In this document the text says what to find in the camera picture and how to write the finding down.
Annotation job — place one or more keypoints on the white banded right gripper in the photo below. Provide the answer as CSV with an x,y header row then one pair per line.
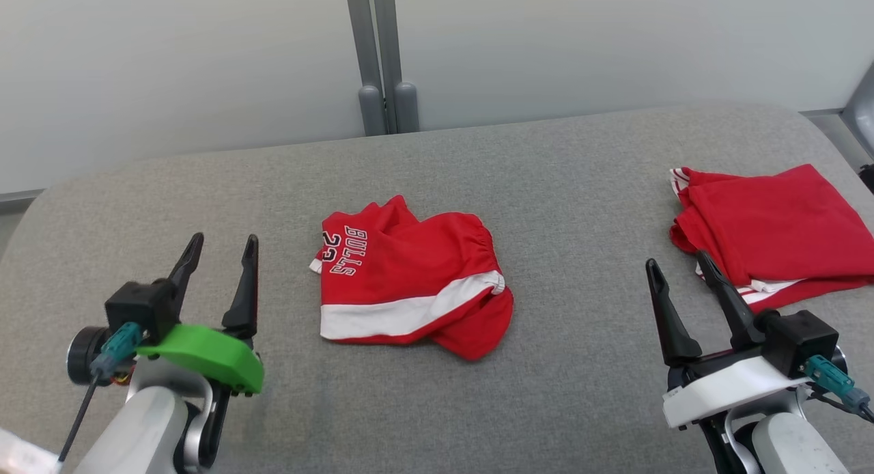
x,y
724,388

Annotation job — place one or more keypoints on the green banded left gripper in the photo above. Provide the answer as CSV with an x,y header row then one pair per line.
x,y
212,351

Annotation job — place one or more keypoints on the red Bulls 23 jersey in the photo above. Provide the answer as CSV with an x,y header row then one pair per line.
x,y
771,221

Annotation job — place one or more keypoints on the red shorts with white stripe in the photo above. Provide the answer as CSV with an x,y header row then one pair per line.
x,y
410,269

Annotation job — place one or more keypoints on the white paper piece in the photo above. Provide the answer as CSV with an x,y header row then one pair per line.
x,y
24,453

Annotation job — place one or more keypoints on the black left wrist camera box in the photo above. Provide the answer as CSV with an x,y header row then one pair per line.
x,y
140,307

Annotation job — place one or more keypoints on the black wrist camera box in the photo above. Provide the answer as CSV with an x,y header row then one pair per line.
x,y
140,307
799,337

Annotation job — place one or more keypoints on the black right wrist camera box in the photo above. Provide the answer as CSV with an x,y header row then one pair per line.
x,y
799,337

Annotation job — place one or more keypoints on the grey partition post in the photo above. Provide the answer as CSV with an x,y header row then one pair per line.
x,y
864,112
379,50

